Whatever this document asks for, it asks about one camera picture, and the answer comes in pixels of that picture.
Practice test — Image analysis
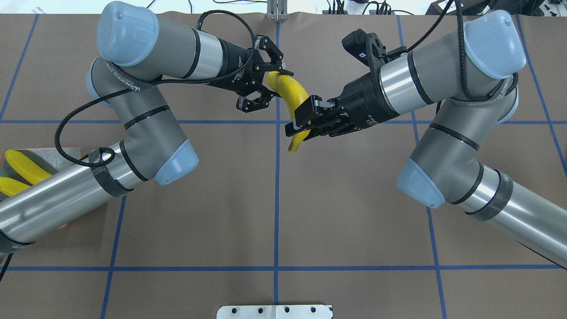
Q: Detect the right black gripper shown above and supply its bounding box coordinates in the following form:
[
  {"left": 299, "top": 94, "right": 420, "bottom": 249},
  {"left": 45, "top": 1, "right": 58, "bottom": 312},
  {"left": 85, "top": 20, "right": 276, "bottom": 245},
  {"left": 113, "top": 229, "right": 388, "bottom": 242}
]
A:
[{"left": 285, "top": 73, "right": 400, "bottom": 140}]

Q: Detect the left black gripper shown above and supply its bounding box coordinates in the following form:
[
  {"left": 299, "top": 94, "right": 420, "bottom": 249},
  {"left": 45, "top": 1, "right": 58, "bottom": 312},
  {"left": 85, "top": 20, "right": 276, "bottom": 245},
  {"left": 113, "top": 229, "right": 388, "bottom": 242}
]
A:
[{"left": 217, "top": 38, "right": 294, "bottom": 113}]

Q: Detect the yellow banana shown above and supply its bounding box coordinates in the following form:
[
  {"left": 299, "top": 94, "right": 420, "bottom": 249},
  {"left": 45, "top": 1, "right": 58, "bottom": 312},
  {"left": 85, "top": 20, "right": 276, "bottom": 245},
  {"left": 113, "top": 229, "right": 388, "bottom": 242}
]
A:
[
  {"left": 0, "top": 176, "right": 30, "bottom": 197},
  {"left": 267, "top": 71, "right": 310, "bottom": 153},
  {"left": 4, "top": 149, "right": 51, "bottom": 185}
]

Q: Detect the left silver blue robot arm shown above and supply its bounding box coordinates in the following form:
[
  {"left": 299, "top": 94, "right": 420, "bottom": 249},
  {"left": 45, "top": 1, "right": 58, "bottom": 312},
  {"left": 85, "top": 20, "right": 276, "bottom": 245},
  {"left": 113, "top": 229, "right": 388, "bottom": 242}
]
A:
[{"left": 1, "top": 1, "right": 292, "bottom": 257}]

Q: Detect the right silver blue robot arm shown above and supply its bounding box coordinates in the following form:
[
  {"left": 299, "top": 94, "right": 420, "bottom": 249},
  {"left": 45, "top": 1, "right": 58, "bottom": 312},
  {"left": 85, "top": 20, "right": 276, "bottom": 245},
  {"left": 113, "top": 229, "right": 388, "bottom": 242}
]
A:
[{"left": 285, "top": 10, "right": 567, "bottom": 267}]

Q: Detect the aluminium frame post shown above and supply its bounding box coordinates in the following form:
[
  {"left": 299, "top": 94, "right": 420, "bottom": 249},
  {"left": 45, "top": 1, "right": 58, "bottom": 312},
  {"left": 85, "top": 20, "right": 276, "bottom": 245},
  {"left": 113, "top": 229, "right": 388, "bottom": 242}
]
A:
[{"left": 267, "top": 0, "right": 289, "bottom": 22}]

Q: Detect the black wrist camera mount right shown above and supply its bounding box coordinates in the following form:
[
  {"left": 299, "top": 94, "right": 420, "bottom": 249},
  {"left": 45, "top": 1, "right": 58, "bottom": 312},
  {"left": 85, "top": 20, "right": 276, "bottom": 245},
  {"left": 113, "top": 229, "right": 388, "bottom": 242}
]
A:
[{"left": 342, "top": 29, "right": 408, "bottom": 70}]

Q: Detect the black robot cable left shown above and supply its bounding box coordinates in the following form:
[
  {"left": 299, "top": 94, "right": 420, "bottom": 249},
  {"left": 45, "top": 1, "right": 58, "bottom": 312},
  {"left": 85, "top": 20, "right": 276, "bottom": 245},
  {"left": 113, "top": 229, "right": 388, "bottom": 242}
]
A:
[{"left": 54, "top": 10, "right": 257, "bottom": 168}]

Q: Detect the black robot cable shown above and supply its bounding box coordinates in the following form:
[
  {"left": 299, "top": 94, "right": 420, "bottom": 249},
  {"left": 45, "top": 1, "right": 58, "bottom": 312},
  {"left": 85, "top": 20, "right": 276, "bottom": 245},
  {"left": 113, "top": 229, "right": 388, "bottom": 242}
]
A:
[
  {"left": 408, "top": 0, "right": 519, "bottom": 101},
  {"left": 54, "top": 10, "right": 257, "bottom": 168}
]

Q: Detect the black robot cable right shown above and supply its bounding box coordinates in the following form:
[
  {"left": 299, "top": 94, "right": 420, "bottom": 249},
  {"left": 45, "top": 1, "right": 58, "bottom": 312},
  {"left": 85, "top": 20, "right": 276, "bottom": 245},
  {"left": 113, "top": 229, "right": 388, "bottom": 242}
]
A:
[{"left": 408, "top": 0, "right": 519, "bottom": 101}]

